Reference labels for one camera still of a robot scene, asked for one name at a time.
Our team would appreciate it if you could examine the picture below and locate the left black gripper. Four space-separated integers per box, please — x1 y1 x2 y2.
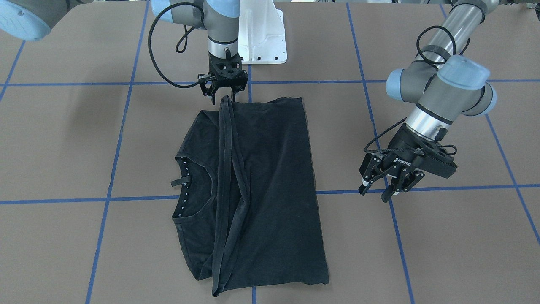
359 123 439 203

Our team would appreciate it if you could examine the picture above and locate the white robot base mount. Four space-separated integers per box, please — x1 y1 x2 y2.
238 0 288 64

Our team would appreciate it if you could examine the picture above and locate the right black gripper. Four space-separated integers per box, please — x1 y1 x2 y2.
198 53 248 105

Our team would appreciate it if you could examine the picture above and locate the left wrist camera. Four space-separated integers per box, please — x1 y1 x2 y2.
418 142 458 178

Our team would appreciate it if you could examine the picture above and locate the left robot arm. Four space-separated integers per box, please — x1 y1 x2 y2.
358 0 539 202

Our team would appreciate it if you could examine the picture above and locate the black printed t-shirt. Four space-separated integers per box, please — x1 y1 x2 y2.
171 96 329 297

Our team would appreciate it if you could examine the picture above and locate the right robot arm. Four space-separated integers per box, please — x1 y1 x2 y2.
1 0 249 104

